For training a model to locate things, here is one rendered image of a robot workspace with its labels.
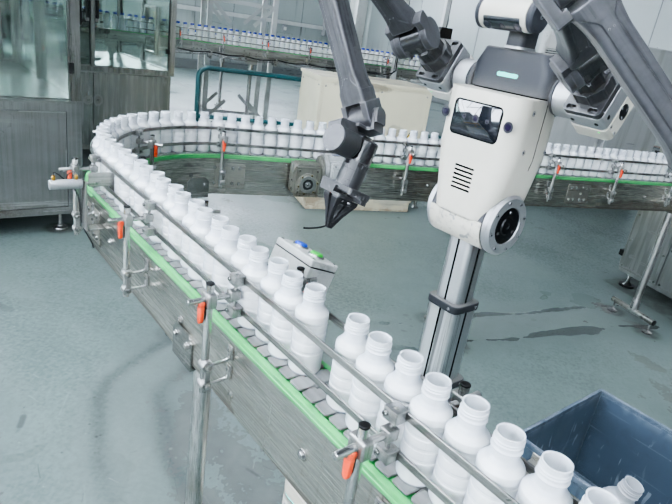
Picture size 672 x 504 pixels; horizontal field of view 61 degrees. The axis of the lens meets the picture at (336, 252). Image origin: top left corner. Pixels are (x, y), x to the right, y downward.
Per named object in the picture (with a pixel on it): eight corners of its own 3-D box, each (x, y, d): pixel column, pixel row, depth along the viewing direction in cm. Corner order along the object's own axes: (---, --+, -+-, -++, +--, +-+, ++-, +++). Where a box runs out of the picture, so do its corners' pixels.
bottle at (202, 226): (209, 283, 130) (214, 215, 124) (184, 279, 130) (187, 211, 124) (216, 273, 135) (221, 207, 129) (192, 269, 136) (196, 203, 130)
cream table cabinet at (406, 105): (384, 193, 613) (405, 80, 570) (409, 212, 560) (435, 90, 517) (286, 189, 573) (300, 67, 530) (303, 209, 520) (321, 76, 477)
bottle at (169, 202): (184, 243, 149) (187, 183, 143) (186, 252, 144) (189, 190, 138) (160, 243, 147) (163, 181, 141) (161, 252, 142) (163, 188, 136)
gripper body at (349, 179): (347, 196, 118) (362, 163, 117) (319, 182, 125) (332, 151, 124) (368, 205, 122) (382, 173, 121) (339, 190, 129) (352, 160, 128)
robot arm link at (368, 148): (385, 144, 122) (367, 137, 126) (366, 134, 117) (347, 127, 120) (372, 174, 123) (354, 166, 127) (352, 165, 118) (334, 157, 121)
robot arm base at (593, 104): (591, 64, 124) (563, 112, 124) (580, 41, 118) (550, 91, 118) (631, 70, 117) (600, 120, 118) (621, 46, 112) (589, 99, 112)
